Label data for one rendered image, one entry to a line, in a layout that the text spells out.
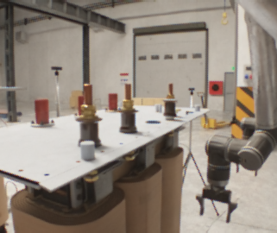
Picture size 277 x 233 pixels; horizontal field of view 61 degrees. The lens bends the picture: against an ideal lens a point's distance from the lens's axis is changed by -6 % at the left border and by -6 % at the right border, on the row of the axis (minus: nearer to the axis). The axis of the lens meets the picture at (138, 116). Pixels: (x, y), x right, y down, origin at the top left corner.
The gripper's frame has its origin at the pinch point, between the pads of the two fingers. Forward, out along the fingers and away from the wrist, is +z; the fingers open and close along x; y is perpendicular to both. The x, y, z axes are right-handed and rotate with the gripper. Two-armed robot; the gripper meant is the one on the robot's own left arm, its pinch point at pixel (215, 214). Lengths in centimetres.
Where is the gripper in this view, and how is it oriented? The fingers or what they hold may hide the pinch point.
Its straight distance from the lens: 129.0
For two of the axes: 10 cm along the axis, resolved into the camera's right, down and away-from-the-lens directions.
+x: -8.1, -0.8, 5.8
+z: 0.0, 9.9, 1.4
